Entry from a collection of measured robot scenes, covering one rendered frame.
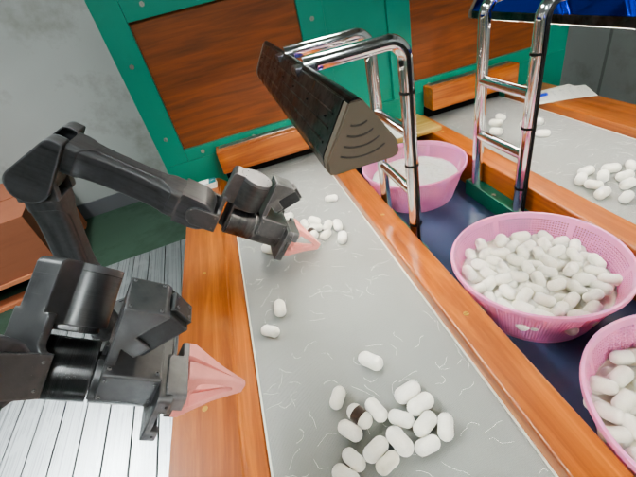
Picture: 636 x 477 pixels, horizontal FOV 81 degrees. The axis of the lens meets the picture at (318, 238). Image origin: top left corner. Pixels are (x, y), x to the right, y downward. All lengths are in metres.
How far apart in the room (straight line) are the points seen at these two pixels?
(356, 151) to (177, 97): 0.83
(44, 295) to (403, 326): 0.47
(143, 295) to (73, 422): 0.51
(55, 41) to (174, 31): 2.12
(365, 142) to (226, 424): 0.40
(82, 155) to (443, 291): 0.60
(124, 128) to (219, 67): 2.16
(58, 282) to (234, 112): 0.86
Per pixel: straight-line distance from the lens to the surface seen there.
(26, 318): 0.42
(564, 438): 0.52
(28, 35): 3.25
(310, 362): 0.60
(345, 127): 0.38
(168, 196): 0.68
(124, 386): 0.40
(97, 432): 0.80
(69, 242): 0.79
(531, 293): 0.68
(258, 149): 1.13
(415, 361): 0.58
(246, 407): 0.57
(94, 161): 0.69
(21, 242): 2.65
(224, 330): 0.66
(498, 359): 0.56
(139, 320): 0.36
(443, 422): 0.51
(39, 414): 0.92
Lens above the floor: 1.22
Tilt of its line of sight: 35 degrees down
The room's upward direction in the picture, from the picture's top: 14 degrees counter-clockwise
